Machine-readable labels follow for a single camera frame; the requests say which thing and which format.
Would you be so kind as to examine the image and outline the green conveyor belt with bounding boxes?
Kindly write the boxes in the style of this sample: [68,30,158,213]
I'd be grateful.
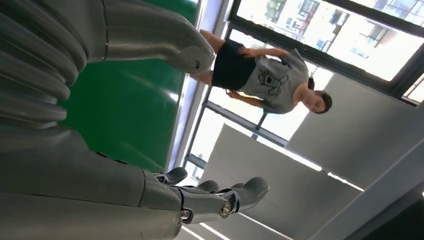
[57,0,229,173]

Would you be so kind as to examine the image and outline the ceiling light strip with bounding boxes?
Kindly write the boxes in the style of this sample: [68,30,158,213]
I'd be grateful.
[256,135,365,193]

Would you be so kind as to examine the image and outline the dark window frame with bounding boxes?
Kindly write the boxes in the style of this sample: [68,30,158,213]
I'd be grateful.
[183,0,424,180]

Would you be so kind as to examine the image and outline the person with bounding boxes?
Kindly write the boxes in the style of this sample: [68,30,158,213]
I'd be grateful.
[190,29,333,116]

